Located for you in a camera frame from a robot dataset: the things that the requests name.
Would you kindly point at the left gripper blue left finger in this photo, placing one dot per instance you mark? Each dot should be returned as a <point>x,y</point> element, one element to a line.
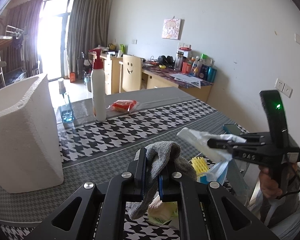
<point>96,211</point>

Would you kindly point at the metal bunk bed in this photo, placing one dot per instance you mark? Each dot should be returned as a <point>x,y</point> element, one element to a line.
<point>12,57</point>

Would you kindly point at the papers on desk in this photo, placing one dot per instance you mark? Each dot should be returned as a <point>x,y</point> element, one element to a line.
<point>194,81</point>

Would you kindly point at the wooden smiley chair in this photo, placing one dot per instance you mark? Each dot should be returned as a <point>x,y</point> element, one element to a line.
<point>131,73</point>

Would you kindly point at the wooden desk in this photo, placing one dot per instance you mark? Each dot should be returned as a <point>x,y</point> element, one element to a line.
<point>152,77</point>

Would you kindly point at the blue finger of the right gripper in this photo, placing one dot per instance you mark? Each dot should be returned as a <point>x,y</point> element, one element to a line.
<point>225,144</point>
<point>259,136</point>

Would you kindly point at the right brown curtain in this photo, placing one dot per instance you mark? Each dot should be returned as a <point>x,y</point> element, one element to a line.
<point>88,28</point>

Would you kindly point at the white pump bottle red cap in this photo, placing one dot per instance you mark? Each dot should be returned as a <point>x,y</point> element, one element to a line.
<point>98,87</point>

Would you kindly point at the bagged pastel cloth bundle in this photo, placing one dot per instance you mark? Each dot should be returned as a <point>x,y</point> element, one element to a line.
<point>160,213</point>

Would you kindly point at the houndstooth tablecloth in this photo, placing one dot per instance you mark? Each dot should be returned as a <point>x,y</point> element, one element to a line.
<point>96,152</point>

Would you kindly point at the yellow foam fruit net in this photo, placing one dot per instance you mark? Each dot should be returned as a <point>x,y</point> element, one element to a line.
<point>199,164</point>

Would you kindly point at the brown curtain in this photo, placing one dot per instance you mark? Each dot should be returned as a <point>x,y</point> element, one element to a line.
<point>26,16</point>
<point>88,28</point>

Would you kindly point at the anime wall picture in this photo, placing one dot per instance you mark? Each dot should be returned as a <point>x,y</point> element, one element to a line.
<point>171,29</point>

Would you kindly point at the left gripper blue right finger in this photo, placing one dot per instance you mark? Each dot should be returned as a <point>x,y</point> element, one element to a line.
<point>208,211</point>

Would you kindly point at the blue spray bottle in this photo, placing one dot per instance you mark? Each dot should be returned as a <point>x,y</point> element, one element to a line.
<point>65,107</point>

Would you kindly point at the left brown curtain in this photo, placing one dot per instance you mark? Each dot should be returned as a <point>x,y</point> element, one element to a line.
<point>26,16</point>

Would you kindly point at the blue face mask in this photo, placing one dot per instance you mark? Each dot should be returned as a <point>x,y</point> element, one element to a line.
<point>222,171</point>

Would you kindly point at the grey sock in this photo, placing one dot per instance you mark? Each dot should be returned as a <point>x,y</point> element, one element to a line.
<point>158,155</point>

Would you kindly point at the white styrofoam box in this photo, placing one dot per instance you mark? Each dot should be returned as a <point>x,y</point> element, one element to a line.
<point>30,158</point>

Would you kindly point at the wall power socket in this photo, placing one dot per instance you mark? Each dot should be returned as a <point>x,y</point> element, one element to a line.
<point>283,88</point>

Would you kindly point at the black headphones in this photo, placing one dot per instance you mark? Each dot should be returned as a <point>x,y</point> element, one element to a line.
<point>165,60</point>

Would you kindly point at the person's right hand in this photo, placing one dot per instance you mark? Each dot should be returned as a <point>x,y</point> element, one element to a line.
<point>269,188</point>

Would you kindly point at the red snack packet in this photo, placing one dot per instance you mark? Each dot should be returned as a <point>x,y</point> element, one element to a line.
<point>125,106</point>

